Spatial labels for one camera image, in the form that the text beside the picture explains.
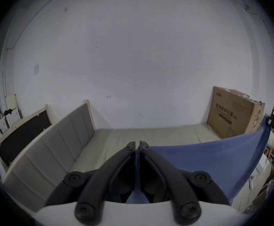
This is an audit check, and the blue garment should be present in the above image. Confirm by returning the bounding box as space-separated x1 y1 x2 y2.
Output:
126 116 272 205

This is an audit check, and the brown cardboard carton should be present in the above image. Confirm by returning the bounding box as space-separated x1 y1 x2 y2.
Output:
206 86 266 140

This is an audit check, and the bed with beige sheet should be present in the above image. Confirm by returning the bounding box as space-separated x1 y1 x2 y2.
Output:
67 123 270 214

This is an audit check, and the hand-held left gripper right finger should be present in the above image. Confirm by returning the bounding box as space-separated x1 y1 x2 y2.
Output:
139 141 231 224

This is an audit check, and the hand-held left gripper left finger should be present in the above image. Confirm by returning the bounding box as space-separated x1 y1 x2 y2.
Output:
45 141 137 224

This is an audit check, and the black board with wooden frame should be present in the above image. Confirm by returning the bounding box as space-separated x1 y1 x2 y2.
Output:
0 104 54 167

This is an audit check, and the grey padded headboard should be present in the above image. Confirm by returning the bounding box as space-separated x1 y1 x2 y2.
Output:
4 100 96 213

